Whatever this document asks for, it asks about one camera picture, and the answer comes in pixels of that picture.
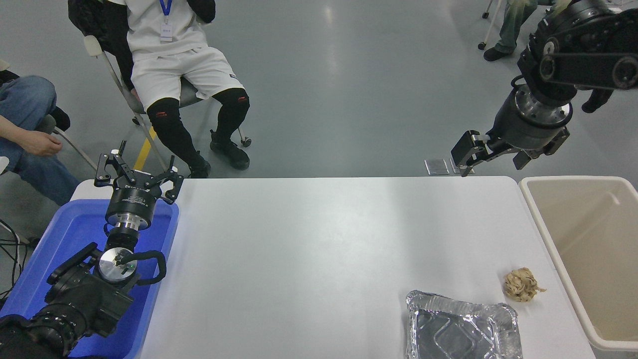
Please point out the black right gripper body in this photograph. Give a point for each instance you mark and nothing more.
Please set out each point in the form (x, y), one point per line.
(523, 132)

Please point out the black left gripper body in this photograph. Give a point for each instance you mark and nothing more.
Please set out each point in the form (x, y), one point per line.
(132, 199)

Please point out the silver foil tray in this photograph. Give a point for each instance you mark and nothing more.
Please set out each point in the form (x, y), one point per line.
(458, 329)

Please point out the person's forearm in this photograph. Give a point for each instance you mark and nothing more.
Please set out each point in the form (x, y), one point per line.
(10, 127)

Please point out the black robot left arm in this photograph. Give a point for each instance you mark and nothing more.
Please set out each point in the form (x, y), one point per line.
(82, 299)

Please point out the silver floor plate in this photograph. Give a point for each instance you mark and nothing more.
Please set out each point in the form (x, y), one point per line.
(437, 167)
(453, 168)

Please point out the person's hand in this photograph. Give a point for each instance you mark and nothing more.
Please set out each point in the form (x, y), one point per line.
(42, 143)

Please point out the grey folding chair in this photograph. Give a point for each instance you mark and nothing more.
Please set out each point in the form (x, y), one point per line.
(130, 102)

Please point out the chair with black cushion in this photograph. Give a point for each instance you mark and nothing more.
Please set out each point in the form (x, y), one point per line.
(61, 118)

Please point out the blue plastic tray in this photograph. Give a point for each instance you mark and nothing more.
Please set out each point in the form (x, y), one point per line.
(60, 234)

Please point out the seated person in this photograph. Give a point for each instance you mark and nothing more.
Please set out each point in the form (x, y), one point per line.
(25, 99)
(511, 22)
(169, 75)

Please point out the white chair with casters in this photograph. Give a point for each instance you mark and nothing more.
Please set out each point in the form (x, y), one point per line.
(491, 25)

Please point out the crumpled tan paper ball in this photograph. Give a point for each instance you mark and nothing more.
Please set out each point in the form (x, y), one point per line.
(519, 284)

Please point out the black jacket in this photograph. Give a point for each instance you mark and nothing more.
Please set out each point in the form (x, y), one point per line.
(99, 25)

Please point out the large pale bin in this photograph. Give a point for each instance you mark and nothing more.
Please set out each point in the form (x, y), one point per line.
(598, 259)

